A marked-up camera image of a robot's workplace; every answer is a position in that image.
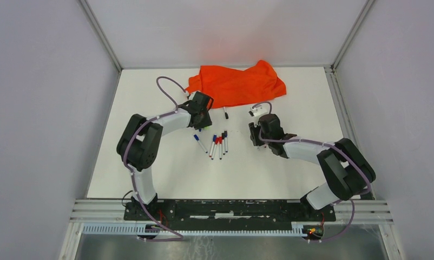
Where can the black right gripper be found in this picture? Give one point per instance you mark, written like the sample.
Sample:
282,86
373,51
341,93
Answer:
253,129

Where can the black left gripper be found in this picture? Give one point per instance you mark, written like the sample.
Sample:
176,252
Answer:
206,122

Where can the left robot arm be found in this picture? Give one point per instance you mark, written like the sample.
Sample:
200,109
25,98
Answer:
140,140

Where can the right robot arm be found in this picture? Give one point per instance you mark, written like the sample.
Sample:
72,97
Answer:
347,173

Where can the black pen near cloth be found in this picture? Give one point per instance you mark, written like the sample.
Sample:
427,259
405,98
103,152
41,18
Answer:
225,113

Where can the blue capped pen left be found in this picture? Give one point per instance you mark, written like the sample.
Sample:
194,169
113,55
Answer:
211,151

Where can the black capped white pen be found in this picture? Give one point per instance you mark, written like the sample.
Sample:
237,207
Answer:
223,143

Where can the orange cloth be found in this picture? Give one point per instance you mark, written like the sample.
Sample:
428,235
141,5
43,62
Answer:
231,87

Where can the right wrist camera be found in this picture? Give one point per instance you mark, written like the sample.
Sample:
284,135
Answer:
257,112

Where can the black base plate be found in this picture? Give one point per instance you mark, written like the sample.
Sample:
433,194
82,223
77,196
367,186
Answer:
227,215

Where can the aluminium frame rail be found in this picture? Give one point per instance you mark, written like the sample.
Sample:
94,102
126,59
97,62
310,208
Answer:
111,210

